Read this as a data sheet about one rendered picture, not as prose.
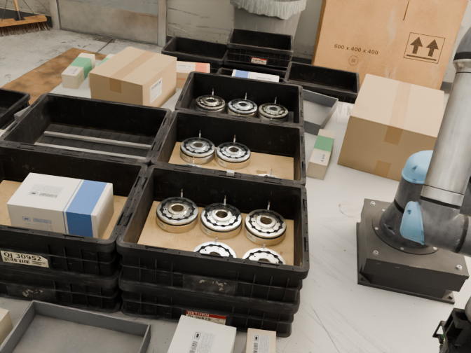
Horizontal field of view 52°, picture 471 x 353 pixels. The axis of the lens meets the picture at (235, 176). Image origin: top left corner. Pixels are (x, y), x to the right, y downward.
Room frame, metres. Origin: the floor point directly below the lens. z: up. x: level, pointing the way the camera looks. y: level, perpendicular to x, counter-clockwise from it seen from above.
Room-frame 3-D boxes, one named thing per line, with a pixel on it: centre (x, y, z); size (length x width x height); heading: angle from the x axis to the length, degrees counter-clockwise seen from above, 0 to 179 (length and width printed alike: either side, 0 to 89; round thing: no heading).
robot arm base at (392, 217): (1.01, -0.48, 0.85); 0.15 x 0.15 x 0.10
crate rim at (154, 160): (1.14, 0.02, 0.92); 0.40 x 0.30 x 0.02; 88
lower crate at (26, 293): (0.85, 0.42, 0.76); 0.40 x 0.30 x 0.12; 88
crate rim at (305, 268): (0.84, 0.02, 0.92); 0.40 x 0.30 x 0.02; 88
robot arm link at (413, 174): (1.01, -0.48, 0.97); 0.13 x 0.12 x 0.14; 73
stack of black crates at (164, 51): (2.97, 0.34, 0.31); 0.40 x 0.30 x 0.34; 83
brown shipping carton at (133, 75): (1.75, 0.44, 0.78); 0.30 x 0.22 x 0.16; 166
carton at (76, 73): (1.91, 0.72, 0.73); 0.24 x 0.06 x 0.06; 179
